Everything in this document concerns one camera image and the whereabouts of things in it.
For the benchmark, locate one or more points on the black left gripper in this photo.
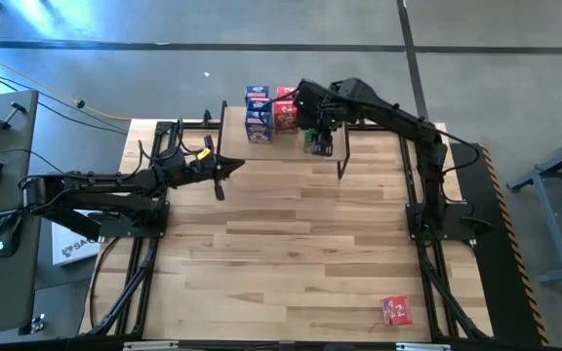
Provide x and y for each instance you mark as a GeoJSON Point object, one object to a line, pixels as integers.
{"type": "Point", "coordinates": [188, 170]}

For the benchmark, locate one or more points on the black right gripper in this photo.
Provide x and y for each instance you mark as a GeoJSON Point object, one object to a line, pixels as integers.
{"type": "Point", "coordinates": [322, 112]}

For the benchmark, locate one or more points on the green Apple Jacks cereal box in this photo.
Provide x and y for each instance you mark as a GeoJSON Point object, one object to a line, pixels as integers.
{"type": "Point", "coordinates": [307, 141]}

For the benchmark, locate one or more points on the red Froot Loops cereal box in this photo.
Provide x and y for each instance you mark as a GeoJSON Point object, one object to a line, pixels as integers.
{"type": "Point", "coordinates": [286, 114]}
{"type": "Point", "coordinates": [396, 311]}
{"type": "Point", "coordinates": [285, 92]}

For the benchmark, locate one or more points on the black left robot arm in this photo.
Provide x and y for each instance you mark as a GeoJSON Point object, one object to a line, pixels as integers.
{"type": "Point", "coordinates": [105, 183]}

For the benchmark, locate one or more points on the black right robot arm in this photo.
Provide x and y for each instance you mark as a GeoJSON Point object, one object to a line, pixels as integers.
{"type": "Point", "coordinates": [398, 122]}

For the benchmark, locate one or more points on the wooden shelf black metal legs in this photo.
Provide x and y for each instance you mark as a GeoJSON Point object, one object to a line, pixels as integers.
{"type": "Point", "coordinates": [261, 151]}

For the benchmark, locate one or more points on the yellow tag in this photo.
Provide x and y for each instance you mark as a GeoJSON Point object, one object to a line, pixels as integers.
{"type": "Point", "coordinates": [204, 154]}

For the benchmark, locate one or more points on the white printed box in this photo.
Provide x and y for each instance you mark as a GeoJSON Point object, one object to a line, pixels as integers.
{"type": "Point", "coordinates": [73, 248]}

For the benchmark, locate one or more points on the black computer mouse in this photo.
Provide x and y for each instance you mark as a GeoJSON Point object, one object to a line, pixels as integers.
{"type": "Point", "coordinates": [7, 234]}

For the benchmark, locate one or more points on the small metal caster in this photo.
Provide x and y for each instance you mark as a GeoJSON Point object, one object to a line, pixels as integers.
{"type": "Point", "coordinates": [37, 323]}

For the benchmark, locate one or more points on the black mat hazard stripe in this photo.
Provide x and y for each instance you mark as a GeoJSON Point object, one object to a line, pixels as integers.
{"type": "Point", "coordinates": [505, 292]}

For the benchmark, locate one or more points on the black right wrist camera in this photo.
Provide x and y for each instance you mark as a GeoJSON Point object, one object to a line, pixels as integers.
{"type": "Point", "coordinates": [317, 97]}

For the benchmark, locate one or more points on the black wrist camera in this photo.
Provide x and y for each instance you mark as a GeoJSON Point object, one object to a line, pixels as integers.
{"type": "Point", "coordinates": [317, 97]}
{"type": "Point", "coordinates": [171, 158]}

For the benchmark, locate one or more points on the black frame bracket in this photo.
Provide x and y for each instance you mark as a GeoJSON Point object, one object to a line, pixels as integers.
{"type": "Point", "coordinates": [206, 118]}

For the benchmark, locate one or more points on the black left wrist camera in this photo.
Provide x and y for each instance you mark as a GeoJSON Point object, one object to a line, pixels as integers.
{"type": "Point", "coordinates": [171, 158]}

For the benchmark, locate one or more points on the black aluminium table frame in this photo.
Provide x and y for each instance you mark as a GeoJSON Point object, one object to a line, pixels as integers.
{"type": "Point", "coordinates": [163, 129]}

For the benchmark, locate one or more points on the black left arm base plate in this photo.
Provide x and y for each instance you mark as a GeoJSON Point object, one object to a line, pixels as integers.
{"type": "Point", "coordinates": [115, 229]}

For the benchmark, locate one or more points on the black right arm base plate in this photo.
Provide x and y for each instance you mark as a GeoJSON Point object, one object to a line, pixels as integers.
{"type": "Point", "coordinates": [449, 233]}

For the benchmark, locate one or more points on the silver metal bracket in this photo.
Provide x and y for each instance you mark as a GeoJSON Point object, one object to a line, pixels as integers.
{"type": "Point", "coordinates": [150, 345]}
{"type": "Point", "coordinates": [422, 347]}

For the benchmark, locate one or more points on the blue-grey metal table frame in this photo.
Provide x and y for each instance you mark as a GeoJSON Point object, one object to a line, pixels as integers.
{"type": "Point", "coordinates": [557, 234]}

